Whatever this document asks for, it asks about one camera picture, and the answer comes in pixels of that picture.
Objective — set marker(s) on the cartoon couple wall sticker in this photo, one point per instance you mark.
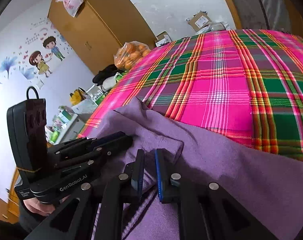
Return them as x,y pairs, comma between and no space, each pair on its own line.
41,62

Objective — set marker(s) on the person's left hand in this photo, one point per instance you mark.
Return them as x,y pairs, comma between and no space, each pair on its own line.
39,207

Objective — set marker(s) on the white carton box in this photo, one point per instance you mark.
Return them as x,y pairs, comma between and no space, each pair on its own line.
164,38

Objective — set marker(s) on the purple sweater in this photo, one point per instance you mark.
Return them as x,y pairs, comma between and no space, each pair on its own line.
241,167

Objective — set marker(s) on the white plastic bag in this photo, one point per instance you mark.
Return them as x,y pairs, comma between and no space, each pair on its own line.
71,2

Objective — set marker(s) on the yellow bag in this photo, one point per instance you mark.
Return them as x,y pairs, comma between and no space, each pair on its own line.
76,98

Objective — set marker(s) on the grey plastic zip curtain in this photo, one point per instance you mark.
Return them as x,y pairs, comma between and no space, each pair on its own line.
249,2

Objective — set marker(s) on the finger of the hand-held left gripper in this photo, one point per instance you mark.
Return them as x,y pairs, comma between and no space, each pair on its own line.
116,143
109,137

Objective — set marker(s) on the white plastic tub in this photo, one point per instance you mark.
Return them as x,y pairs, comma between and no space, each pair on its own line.
85,106

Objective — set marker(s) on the green tissue pack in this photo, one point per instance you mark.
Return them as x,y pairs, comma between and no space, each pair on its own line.
119,77

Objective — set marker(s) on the wooden door frame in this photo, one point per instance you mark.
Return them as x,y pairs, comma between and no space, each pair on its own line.
229,5

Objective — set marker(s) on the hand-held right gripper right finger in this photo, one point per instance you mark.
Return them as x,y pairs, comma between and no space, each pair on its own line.
158,180

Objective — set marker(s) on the silver mailer bags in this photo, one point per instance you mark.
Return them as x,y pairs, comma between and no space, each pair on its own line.
216,26

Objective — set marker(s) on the grey side table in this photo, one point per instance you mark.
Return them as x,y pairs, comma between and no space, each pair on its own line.
74,127

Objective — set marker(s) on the plastic bag of oranges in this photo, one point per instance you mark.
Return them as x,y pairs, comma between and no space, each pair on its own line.
131,55

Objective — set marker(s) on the pink green plaid bed sheet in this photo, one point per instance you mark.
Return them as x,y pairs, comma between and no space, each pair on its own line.
216,80

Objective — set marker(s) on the wooden wardrobe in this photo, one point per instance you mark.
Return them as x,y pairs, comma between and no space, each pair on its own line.
104,17

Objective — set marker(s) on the white wall switch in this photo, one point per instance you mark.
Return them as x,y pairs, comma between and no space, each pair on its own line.
40,84

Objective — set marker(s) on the black cloth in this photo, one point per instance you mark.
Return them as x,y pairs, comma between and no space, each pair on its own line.
105,73

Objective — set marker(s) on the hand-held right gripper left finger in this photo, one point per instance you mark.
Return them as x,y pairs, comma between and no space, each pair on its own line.
140,180

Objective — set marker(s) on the cardboard parcel box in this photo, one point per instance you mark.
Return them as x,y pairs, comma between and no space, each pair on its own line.
200,21

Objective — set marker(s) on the small green white box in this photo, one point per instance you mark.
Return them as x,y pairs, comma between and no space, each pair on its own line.
64,117

